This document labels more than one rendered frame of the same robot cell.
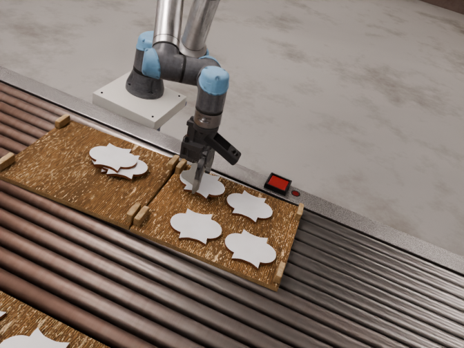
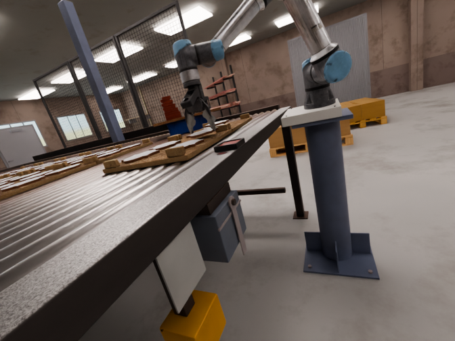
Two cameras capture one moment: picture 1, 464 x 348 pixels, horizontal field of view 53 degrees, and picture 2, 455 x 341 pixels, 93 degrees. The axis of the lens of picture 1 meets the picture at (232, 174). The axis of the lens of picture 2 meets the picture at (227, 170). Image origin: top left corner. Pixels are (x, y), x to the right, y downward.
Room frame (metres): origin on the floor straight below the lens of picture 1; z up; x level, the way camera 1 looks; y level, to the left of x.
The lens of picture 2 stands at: (1.40, -0.81, 1.04)
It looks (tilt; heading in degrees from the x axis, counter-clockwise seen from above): 16 degrees down; 105
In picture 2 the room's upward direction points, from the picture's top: 14 degrees counter-clockwise
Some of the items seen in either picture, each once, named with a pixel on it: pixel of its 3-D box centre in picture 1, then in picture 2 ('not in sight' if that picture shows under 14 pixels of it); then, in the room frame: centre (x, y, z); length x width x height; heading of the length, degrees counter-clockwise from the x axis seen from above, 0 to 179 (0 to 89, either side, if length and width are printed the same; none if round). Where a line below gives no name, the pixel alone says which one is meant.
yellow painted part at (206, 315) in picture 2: not in sight; (183, 293); (1.18, -0.53, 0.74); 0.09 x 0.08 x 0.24; 78
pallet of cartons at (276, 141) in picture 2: not in sight; (306, 132); (1.91, 3.30, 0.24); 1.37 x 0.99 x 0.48; 169
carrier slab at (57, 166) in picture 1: (94, 168); (214, 129); (1.07, 0.40, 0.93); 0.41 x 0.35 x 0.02; 82
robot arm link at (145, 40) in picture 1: (153, 51); (315, 71); (1.63, 0.41, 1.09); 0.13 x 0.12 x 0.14; 107
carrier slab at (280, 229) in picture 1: (224, 219); (175, 148); (1.00, -0.01, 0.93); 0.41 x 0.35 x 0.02; 81
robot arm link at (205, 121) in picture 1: (207, 117); (189, 78); (1.10, 0.11, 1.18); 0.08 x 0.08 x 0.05
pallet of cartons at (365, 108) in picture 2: not in sight; (353, 113); (3.06, 4.43, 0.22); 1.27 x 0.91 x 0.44; 80
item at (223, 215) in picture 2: not in sight; (218, 224); (1.22, -0.35, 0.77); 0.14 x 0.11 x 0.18; 78
